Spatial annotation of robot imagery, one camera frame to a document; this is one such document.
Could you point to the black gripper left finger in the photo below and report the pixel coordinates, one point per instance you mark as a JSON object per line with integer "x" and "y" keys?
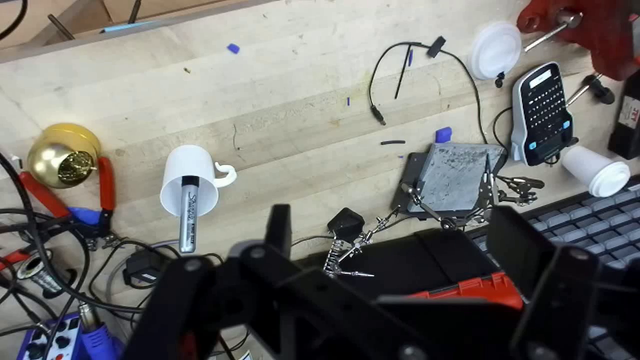
{"x": 194, "y": 301}

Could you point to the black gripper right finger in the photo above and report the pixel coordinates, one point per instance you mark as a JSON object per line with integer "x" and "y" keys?
{"x": 557, "y": 283}

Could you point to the grey black Sharpie marker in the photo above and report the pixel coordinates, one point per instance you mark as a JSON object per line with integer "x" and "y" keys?
{"x": 189, "y": 217}

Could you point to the white paper cup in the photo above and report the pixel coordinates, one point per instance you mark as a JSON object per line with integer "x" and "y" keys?
{"x": 602, "y": 176}

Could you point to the black keyboard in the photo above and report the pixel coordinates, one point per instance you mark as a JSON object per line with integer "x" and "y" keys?
{"x": 605, "y": 226}

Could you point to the red black toolbox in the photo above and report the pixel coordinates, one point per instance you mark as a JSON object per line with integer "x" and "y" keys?
{"x": 430, "y": 264}

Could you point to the helping hands soldering stand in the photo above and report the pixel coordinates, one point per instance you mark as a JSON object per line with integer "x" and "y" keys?
{"x": 448, "y": 183}

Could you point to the gold brass wool tip cleaner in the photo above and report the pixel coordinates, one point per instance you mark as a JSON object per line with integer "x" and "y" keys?
{"x": 65, "y": 154}

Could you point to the white plastic lid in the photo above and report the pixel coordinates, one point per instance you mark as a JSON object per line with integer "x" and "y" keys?
{"x": 497, "y": 50}

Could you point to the red bench vise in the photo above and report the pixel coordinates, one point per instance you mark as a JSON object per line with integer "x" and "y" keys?
{"x": 607, "y": 28}

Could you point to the black pen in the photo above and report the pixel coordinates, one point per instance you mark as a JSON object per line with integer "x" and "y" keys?
{"x": 402, "y": 71}

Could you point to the red handled pliers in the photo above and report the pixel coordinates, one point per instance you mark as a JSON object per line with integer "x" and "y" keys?
{"x": 86, "y": 211}

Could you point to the white plastic cup with handle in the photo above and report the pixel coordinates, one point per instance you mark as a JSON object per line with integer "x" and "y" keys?
{"x": 191, "y": 164}

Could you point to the red handled cutters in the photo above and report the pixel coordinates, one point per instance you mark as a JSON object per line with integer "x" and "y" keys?
{"x": 13, "y": 259}

